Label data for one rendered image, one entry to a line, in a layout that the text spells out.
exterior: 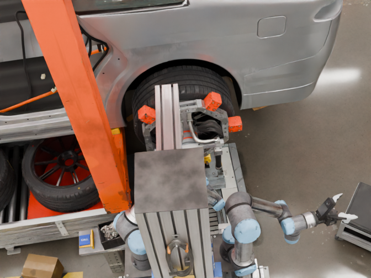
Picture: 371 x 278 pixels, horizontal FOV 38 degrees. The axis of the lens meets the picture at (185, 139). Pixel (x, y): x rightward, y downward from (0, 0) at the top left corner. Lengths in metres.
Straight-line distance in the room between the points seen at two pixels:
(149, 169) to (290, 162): 2.56
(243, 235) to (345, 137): 2.30
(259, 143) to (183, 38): 1.59
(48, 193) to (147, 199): 2.01
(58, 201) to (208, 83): 1.33
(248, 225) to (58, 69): 1.09
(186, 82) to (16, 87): 1.35
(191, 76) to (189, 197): 1.59
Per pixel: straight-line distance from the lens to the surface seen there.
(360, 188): 3.87
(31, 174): 3.89
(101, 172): 3.12
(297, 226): 2.64
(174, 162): 1.87
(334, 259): 3.97
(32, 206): 4.03
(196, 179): 1.83
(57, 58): 2.42
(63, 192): 3.73
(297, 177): 4.25
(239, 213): 2.40
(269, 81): 3.49
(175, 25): 3.02
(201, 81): 3.29
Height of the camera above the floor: 3.58
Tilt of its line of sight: 54 degrees down
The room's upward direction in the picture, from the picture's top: 7 degrees counter-clockwise
